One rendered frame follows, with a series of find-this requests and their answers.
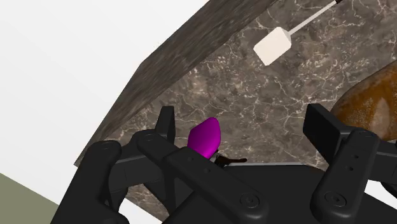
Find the white spatula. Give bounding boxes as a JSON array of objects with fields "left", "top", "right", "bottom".
[{"left": 253, "top": 0, "right": 344, "bottom": 67}]

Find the magenta spray bottle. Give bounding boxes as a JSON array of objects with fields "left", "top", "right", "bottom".
[{"left": 186, "top": 117, "right": 248, "bottom": 169}]

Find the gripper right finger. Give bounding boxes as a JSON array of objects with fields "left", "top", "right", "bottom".
[{"left": 303, "top": 103, "right": 397, "bottom": 224}]

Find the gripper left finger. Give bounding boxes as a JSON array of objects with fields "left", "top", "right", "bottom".
[{"left": 50, "top": 106, "right": 270, "bottom": 224}]

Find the brown bread loaf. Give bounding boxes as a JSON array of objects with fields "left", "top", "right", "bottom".
[{"left": 330, "top": 60, "right": 397, "bottom": 142}]

